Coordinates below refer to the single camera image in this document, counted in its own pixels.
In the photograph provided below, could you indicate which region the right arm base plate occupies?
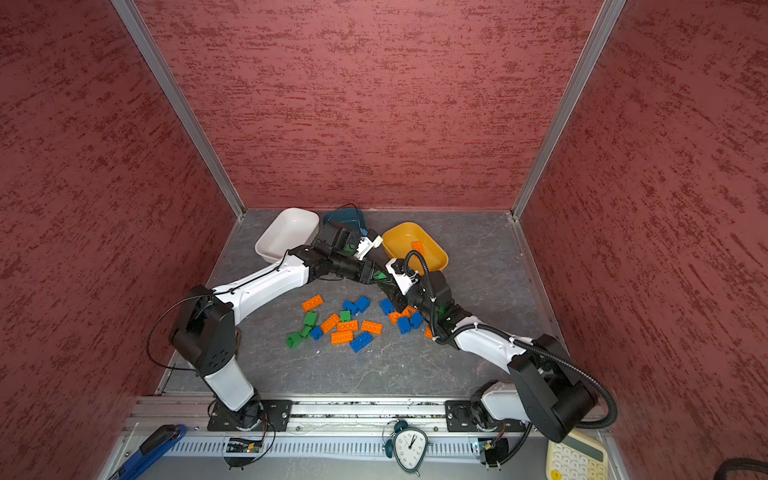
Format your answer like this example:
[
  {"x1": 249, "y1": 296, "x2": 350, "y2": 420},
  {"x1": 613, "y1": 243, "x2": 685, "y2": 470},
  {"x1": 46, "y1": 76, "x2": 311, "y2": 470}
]
[{"x1": 444, "y1": 400, "x2": 526, "y2": 433}]

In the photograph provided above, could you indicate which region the white plastic bin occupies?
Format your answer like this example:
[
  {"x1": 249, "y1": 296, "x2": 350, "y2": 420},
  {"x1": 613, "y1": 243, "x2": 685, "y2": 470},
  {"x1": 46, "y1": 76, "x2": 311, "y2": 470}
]
[{"x1": 254, "y1": 208, "x2": 320, "y2": 263}]

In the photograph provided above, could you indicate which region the blue utility knife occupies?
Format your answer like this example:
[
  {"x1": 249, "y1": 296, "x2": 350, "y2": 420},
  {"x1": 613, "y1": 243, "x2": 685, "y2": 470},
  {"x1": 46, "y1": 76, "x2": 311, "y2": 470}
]
[{"x1": 108, "y1": 424, "x2": 186, "y2": 480}]

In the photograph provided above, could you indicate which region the large blue lego bottom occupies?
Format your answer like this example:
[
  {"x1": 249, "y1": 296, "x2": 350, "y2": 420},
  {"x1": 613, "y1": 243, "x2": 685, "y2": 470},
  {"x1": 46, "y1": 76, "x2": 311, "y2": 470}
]
[{"x1": 349, "y1": 331, "x2": 373, "y2": 353}]

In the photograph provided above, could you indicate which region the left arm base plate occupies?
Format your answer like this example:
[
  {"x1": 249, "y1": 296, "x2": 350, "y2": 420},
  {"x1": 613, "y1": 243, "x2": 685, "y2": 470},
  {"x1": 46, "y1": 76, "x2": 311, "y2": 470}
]
[{"x1": 207, "y1": 399, "x2": 294, "y2": 432}]

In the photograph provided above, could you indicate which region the yellow calculator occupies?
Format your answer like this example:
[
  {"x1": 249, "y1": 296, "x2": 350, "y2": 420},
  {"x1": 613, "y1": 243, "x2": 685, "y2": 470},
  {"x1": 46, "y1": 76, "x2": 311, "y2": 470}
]
[{"x1": 545, "y1": 431, "x2": 610, "y2": 480}]

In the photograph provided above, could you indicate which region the teal alarm clock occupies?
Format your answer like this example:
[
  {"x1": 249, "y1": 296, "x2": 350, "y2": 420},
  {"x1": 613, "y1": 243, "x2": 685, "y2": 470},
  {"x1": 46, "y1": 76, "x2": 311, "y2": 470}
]
[{"x1": 384, "y1": 419, "x2": 429, "y2": 477}]

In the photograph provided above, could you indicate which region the right circuit board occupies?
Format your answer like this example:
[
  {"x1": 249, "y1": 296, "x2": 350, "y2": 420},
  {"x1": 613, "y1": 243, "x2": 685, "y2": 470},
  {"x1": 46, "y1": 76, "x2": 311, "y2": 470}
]
[{"x1": 478, "y1": 438, "x2": 509, "y2": 468}]

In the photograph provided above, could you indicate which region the left circuit board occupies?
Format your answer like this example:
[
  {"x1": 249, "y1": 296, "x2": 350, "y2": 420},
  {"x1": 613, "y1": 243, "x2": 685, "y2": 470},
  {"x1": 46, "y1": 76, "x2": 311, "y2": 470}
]
[{"x1": 225, "y1": 438, "x2": 263, "y2": 455}]

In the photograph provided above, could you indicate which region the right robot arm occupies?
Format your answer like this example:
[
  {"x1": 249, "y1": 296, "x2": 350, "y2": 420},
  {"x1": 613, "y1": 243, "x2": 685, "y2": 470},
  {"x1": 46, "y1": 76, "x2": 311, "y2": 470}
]
[{"x1": 371, "y1": 260, "x2": 619, "y2": 442}]

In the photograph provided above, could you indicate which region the orange lego diagonal left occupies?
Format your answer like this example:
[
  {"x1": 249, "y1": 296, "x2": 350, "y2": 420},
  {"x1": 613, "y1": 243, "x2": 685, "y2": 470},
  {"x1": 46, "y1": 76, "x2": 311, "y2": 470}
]
[{"x1": 320, "y1": 313, "x2": 341, "y2": 334}]

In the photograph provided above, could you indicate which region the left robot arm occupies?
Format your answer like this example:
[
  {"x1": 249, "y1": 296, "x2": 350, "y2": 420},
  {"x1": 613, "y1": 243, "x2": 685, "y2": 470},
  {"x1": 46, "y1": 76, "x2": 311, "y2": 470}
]
[{"x1": 169, "y1": 222, "x2": 383, "y2": 431}]

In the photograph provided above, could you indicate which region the aluminium rail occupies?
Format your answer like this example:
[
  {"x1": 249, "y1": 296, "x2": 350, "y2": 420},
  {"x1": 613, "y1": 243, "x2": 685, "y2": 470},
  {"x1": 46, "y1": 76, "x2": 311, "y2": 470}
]
[{"x1": 122, "y1": 395, "x2": 604, "y2": 436}]

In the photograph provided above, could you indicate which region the dark teal plastic bin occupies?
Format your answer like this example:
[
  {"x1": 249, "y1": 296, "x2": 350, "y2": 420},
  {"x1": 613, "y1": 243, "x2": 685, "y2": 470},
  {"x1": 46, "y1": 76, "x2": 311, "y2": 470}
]
[{"x1": 322, "y1": 203, "x2": 367, "y2": 234}]

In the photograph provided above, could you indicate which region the yellow plastic bin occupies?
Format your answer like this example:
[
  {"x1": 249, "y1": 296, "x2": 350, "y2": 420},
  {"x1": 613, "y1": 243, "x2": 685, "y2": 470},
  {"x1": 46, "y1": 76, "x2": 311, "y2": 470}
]
[{"x1": 383, "y1": 222, "x2": 449, "y2": 272}]

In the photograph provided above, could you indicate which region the orange lego right cluster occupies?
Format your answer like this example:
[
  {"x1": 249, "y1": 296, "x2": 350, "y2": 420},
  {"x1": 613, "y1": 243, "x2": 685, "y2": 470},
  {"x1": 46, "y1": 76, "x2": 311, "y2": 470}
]
[{"x1": 388, "y1": 307, "x2": 411, "y2": 324}]

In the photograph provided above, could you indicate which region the circuit board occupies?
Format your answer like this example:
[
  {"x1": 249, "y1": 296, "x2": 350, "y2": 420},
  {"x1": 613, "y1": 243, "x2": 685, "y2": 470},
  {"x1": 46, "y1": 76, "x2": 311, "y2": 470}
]
[
  {"x1": 225, "y1": 438, "x2": 263, "y2": 455},
  {"x1": 478, "y1": 438, "x2": 509, "y2": 468}
]

